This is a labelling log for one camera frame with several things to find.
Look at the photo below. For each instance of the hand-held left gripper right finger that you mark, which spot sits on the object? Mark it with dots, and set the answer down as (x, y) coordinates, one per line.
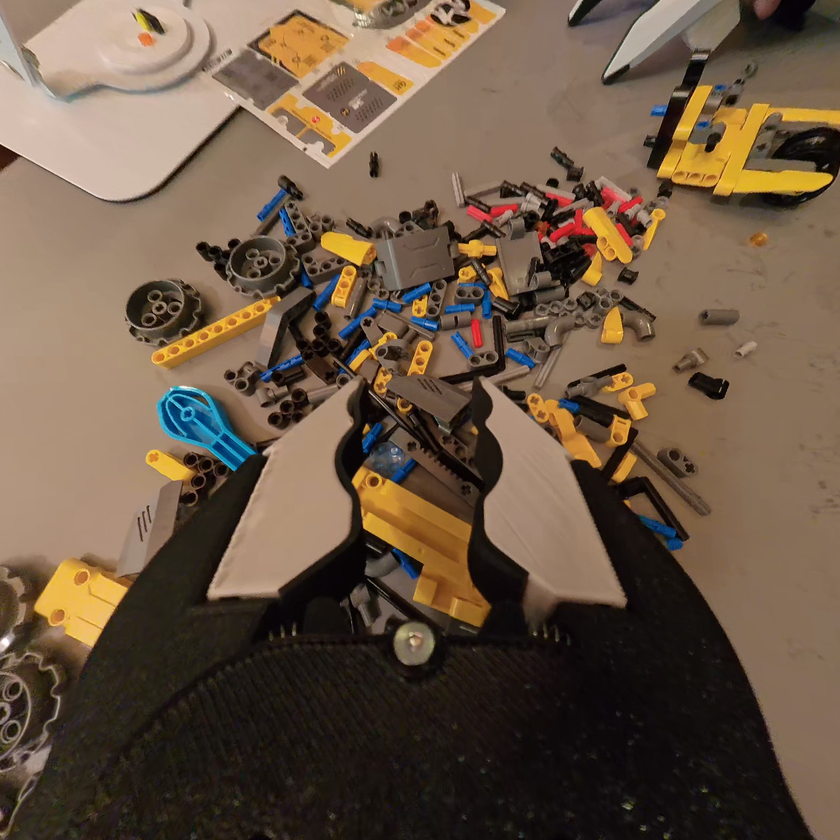
(551, 518)

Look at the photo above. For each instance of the yellow beam assembly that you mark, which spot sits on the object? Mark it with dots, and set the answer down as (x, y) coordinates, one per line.
(420, 525)

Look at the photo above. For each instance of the black curved connector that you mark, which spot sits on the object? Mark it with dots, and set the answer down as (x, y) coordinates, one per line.
(707, 385)

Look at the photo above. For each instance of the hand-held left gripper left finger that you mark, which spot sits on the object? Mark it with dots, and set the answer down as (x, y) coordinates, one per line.
(289, 512)

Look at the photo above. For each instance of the grey cone connector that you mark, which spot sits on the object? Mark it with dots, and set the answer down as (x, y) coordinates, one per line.
(689, 361)

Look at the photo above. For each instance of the small white bushing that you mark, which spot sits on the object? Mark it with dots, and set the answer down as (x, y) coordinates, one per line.
(746, 348)

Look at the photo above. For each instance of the small yellow brick assembly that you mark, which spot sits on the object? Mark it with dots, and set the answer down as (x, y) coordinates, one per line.
(695, 151)

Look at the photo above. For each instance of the white book stand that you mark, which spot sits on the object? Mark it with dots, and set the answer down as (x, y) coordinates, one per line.
(118, 157)

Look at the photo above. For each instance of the yellow holed brick panel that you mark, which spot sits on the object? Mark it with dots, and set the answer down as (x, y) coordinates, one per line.
(85, 597)

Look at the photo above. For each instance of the yellow grey sticker sheet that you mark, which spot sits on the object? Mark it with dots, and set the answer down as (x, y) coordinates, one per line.
(341, 98)

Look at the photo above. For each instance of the grey vented brick panel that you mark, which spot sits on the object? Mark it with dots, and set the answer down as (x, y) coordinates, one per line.
(154, 525)

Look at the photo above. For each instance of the small black yellow part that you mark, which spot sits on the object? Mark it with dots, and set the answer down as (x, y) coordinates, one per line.
(148, 19)

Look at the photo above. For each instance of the grey tube connector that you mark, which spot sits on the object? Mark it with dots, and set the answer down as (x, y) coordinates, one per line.
(718, 316)

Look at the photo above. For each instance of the person's right hand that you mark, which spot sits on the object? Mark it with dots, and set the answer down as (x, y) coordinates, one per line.
(769, 6)

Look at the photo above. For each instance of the black connector pin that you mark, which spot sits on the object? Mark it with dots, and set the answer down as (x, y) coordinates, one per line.
(374, 164)

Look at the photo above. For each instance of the pile of small brick pieces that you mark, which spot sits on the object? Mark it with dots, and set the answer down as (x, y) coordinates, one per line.
(420, 259)

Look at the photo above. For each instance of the light blue brick separator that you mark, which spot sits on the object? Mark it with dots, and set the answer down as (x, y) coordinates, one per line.
(184, 417)

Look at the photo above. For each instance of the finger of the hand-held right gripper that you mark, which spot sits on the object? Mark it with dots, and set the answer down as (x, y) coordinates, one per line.
(676, 23)
(590, 8)

